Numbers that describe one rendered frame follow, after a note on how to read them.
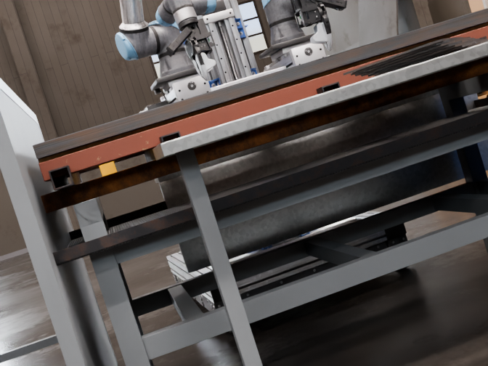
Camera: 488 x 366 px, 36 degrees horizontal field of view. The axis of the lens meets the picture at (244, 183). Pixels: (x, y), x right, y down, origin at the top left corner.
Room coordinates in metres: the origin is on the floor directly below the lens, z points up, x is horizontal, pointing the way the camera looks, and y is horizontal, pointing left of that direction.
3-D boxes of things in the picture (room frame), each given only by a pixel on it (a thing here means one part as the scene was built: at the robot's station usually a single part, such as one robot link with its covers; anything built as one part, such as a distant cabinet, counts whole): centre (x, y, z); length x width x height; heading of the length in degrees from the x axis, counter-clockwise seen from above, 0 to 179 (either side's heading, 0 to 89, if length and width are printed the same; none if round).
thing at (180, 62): (3.08, 0.12, 1.09); 0.15 x 0.15 x 0.10
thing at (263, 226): (2.86, -0.34, 0.47); 1.30 x 0.04 x 0.35; 100
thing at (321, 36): (2.41, -0.38, 0.94); 0.06 x 0.03 x 0.09; 100
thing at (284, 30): (3.19, -0.36, 1.09); 0.15 x 0.15 x 0.10
